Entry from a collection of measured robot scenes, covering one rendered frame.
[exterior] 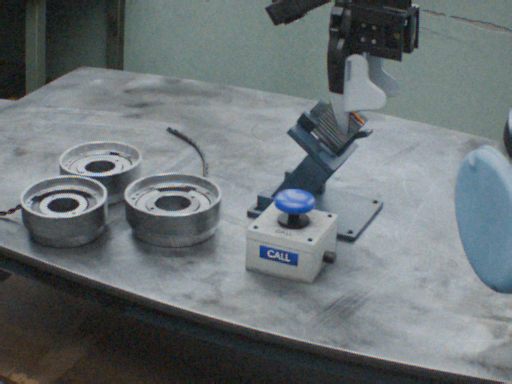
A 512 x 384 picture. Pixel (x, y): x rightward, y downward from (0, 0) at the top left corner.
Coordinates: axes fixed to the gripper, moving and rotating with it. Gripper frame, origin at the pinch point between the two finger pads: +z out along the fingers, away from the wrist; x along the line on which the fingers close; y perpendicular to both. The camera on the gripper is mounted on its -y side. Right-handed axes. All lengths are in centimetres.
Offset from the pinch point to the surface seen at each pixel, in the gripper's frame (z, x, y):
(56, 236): 10.1, -23.1, -22.4
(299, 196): 4.4, -12.2, 0.2
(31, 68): 37, 93, -131
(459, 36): 24, 149, -17
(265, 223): 7.4, -13.6, -2.6
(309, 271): 10.4, -15.3, 3.1
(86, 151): 8.7, -5.3, -31.3
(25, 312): 37, -8, -45
